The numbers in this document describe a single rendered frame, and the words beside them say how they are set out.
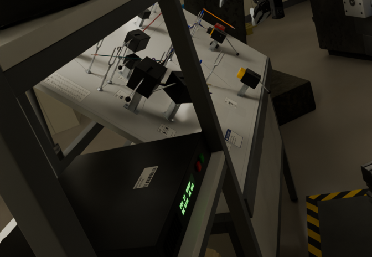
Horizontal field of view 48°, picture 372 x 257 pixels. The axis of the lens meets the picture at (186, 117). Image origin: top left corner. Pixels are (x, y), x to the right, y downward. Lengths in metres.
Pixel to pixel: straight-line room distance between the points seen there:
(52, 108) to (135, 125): 4.04
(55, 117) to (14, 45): 4.77
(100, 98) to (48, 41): 0.73
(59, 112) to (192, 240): 4.51
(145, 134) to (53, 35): 0.69
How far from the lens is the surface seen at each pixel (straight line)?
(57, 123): 5.18
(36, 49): 0.42
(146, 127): 1.13
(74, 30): 0.48
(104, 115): 1.10
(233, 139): 1.30
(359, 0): 1.79
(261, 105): 1.61
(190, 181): 0.77
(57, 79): 1.17
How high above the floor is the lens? 1.48
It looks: 21 degrees down
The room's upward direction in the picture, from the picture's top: 19 degrees counter-clockwise
